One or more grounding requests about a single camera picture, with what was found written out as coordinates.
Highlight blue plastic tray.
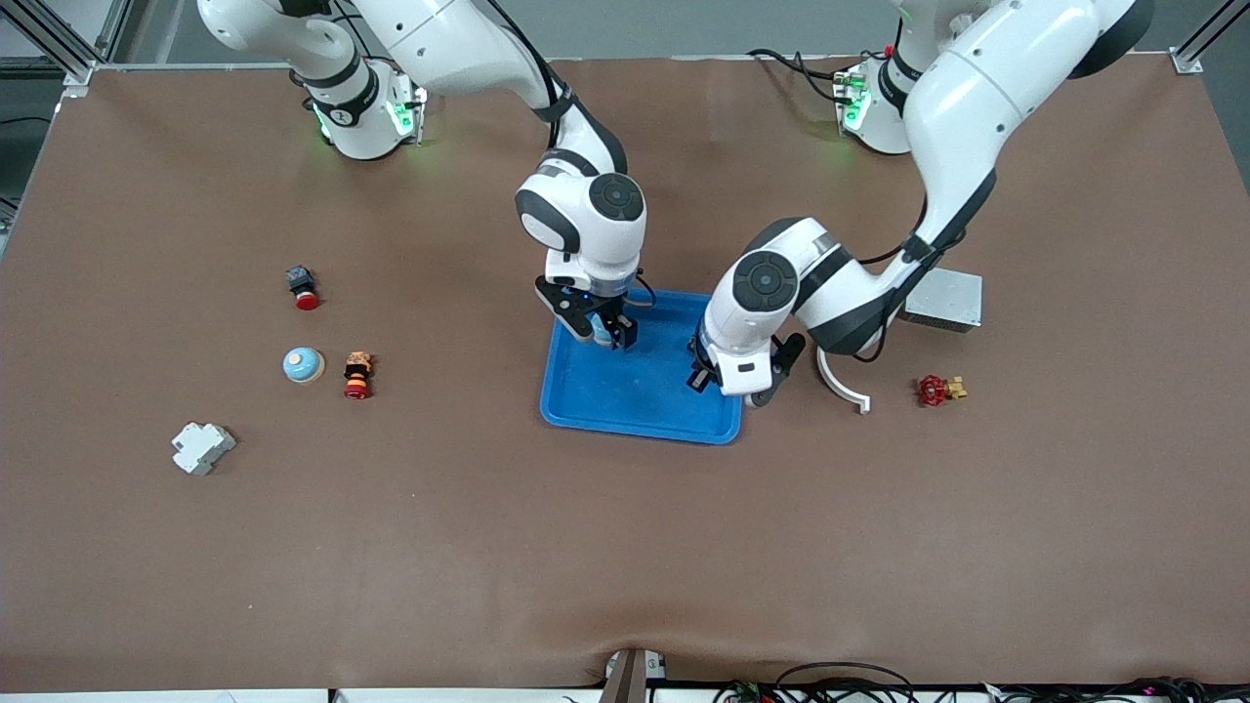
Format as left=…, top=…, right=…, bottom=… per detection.
left=539, top=286, right=750, bottom=446

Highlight white curved plastic clip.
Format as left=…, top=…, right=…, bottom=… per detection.
left=817, top=349, right=873, bottom=416

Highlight grey metal power supply box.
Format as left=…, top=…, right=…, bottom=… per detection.
left=903, top=268, right=984, bottom=334

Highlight white circuit breaker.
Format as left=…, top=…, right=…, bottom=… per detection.
left=172, top=422, right=237, bottom=477

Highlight red handled brass valve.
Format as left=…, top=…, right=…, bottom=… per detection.
left=916, top=374, right=969, bottom=408

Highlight black left arm base cables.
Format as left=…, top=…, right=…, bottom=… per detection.
left=746, top=47, right=862, bottom=104

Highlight grey camera stand mount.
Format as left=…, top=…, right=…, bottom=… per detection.
left=599, top=647, right=670, bottom=703

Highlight black looped cable bundle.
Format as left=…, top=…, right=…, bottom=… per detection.
left=713, top=662, right=919, bottom=703

